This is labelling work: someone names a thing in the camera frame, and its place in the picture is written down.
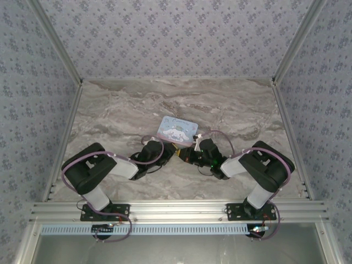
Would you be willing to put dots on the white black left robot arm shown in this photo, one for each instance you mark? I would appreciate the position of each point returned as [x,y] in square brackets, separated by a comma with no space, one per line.
[90,167]

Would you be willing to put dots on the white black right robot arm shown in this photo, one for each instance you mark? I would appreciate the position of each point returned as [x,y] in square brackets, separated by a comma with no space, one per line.
[264,165]

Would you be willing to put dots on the small black controller board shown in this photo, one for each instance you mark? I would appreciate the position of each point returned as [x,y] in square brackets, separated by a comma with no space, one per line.
[258,230]
[101,228]

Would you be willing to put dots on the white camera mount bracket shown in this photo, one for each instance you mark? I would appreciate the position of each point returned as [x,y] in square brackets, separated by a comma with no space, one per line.
[198,143]

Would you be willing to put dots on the aluminium front rail beam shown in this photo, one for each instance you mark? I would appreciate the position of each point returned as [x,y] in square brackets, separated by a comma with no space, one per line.
[176,210]

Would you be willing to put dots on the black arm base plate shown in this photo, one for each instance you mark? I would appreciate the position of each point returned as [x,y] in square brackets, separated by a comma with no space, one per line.
[88,214]
[236,211]

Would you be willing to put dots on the aluminium side rail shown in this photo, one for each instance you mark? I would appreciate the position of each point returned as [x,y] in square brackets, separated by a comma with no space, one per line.
[294,143]
[64,143]

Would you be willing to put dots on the aluminium frame corner post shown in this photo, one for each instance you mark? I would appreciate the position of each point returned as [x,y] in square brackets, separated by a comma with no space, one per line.
[294,52]
[59,52]

